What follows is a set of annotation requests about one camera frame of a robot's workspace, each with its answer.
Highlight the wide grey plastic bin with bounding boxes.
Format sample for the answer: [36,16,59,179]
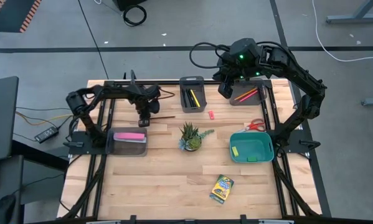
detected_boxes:
[105,126,149,157]

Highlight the succulent plant in black pot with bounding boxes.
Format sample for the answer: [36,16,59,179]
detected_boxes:
[178,121,215,152]

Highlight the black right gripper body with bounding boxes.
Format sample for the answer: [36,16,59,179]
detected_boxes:
[213,37,263,83]

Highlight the yellow highlighter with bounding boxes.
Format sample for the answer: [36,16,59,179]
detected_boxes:
[189,88,202,108]

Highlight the grey office desk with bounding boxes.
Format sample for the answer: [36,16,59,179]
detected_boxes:
[0,154,24,224]

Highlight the black computer mouse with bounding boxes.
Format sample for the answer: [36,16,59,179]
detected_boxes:
[0,194,17,224]

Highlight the white floor cable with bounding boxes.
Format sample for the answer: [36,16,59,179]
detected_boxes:
[312,0,373,62]

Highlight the long grey metal table foot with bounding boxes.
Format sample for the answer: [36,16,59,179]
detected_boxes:
[326,0,373,24]

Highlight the black equipment box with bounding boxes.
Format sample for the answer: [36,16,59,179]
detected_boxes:
[113,0,148,12]

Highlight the straight black floor cable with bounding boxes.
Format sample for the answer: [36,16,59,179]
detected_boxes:
[77,0,110,80]

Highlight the small grey plastic bin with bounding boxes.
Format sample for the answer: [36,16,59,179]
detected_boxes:
[229,77,267,106]
[179,75,207,113]

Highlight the black mat with orange stripes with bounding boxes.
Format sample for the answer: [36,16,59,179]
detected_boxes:
[0,0,42,34]

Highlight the teal plastic bin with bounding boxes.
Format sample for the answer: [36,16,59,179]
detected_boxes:
[229,131,275,164]

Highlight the coiled black floor cable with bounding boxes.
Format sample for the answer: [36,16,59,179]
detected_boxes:
[123,4,148,27]

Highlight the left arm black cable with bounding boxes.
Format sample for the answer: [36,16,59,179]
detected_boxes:
[157,87,176,100]

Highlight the black power adapter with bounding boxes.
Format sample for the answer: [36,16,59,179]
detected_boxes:
[34,126,59,144]

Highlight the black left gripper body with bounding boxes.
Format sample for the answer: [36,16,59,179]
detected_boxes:
[130,86,161,121]

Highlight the yellow green crayon box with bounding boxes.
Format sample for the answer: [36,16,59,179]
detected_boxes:
[209,174,235,205]

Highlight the yellow floor cable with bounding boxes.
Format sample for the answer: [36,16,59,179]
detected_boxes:
[16,111,78,126]

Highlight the dark grey desk panel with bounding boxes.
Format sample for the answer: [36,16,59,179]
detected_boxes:
[0,76,19,164]

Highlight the black metal table frame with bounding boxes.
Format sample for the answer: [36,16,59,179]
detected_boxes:
[57,73,333,224]

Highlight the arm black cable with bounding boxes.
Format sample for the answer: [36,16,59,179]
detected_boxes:
[157,87,176,100]
[189,42,234,70]

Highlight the red handled scissors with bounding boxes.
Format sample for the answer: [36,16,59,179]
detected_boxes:
[238,118,267,133]

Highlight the pink marker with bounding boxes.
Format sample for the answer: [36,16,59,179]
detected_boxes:
[238,90,258,103]

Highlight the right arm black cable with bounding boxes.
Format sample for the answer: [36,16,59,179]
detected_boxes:
[189,42,234,70]

